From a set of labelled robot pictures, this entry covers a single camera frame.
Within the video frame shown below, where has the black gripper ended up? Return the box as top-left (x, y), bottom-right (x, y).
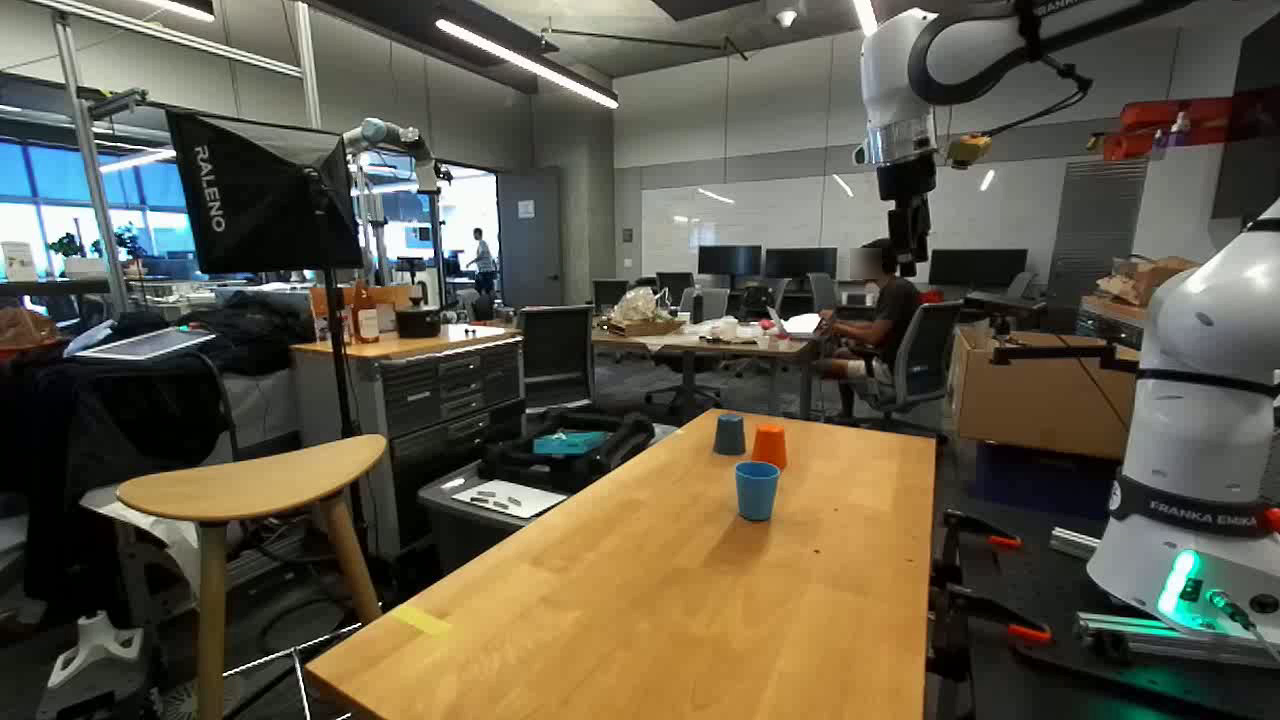
top-left (877, 147), bottom-right (940, 278)

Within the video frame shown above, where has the dark blue plastic cup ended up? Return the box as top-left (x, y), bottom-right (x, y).
top-left (712, 412), bottom-right (754, 459)

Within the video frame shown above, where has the light blue plastic cup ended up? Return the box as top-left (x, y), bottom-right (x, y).
top-left (732, 459), bottom-right (784, 530)

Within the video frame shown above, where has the wide black computer monitor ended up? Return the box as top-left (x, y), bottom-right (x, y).
top-left (927, 243), bottom-right (1032, 298)

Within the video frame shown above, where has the seated person dark shirt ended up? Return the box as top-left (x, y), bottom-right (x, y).
top-left (806, 238), bottom-right (927, 391)

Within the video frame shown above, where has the grey office chair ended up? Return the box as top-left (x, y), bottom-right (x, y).
top-left (853, 298), bottom-right (968, 427)

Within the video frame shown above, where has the brown cardboard box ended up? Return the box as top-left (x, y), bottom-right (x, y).
top-left (948, 322), bottom-right (1141, 466)

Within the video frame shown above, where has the wooden background desk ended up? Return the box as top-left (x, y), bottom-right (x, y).
top-left (593, 325), bottom-right (821, 417)

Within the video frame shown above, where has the black bag with teal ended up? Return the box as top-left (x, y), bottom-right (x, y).
top-left (478, 409), bottom-right (661, 498)

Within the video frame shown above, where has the standing person in doorway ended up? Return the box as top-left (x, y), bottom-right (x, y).
top-left (465, 223), bottom-right (500, 299)

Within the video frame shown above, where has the grey plastic case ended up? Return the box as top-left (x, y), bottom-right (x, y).
top-left (417, 459), bottom-right (572, 573)

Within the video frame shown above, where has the grey drawer cabinet wooden top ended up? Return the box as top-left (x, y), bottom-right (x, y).
top-left (290, 322), bottom-right (528, 566)

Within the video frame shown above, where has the black softbox light stand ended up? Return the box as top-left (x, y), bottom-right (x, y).
top-left (316, 264), bottom-right (361, 439)

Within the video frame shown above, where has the yellow tape strip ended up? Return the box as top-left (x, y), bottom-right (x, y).
top-left (394, 605), bottom-right (461, 644)

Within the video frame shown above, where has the black photo softbox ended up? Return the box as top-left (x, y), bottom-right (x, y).
top-left (163, 110), bottom-right (367, 280)

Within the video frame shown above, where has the wooden three-legged stool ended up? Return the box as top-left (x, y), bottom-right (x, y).
top-left (113, 431), bottom-right (394, 720)

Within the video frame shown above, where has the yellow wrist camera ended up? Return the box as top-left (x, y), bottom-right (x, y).
top-left (940, 128), bottom-right (998, 171)

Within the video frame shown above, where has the orange handled clamp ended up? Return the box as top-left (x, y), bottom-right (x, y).
top-left (933, 586), bottom-right (1061, 660)

